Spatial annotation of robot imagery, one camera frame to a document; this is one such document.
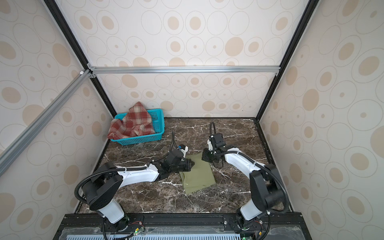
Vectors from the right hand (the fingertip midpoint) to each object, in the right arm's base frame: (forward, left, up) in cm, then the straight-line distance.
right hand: (202, 157), depth 89 cm
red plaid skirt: (+31, +47, 0) cm, 56 cm away
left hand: (-6, +2, +3) cm, 7 cm away
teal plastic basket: (+36, +34, -5) cm, 50 cm away
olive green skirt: (-10, +2, -4) cm, 11 cm away
